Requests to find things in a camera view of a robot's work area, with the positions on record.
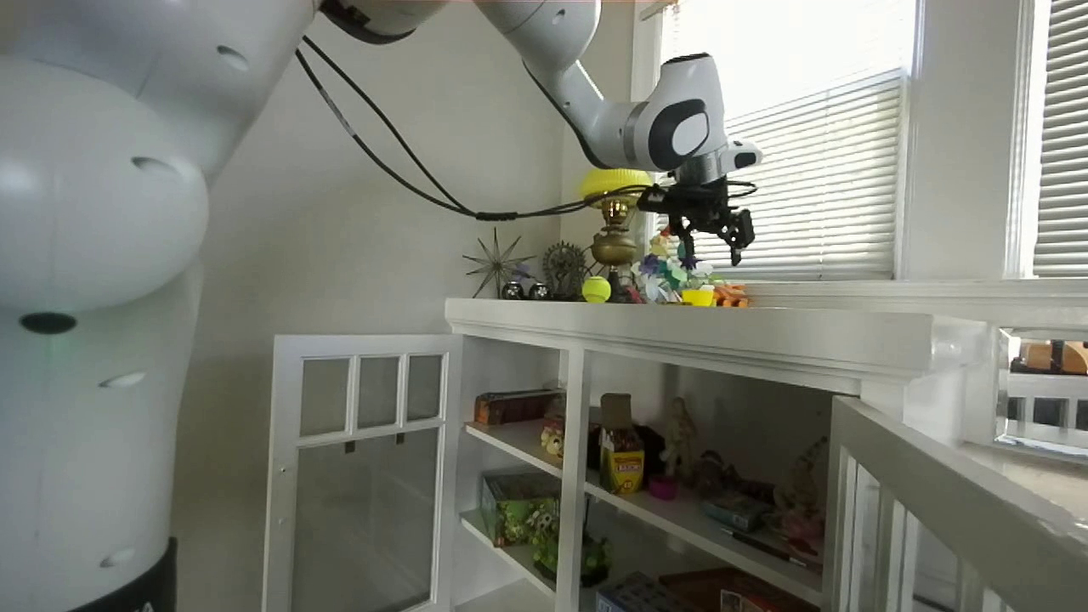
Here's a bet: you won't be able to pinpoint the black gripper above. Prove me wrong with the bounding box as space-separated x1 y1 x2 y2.
639 179 753 266

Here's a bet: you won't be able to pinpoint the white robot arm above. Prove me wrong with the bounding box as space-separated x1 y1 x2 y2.
0 0 449 612

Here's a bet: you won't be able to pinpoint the small yellow bowl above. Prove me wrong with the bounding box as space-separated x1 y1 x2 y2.
577 171 653 198

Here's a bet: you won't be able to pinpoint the colourful figurine toy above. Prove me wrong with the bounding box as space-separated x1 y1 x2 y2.
636 232 714 305

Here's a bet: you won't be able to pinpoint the orange yellow small toy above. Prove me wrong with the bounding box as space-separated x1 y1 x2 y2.
680 287 750 311

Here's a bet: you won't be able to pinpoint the yellow tennis ball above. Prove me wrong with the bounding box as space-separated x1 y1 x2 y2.
582 274 611 304

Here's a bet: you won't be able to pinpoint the dark round ornament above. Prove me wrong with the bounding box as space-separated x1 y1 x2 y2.
544 241 585 300

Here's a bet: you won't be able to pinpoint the white window blinds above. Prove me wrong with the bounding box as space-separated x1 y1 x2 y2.
730 68 909 280

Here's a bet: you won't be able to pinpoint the metal starburst ornament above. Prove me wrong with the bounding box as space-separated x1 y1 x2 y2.
466 232 527 295

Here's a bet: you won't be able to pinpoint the yellow carton box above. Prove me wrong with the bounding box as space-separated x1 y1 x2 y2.
597 394 647 494

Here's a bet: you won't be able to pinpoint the white wooden shelf cabinet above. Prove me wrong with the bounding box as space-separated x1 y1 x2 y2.
263 295 998 612

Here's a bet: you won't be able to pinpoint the white railing foreground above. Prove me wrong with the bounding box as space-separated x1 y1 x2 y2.
833 402 1088 612

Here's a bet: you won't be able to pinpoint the white glass cabinet door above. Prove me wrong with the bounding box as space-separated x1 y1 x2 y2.
258 332 456 612

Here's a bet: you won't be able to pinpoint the brass pedestal stand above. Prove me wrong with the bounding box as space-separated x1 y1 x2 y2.
590 198 636 304

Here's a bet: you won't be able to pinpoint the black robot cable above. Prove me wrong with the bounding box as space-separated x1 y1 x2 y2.
292 33 597 226

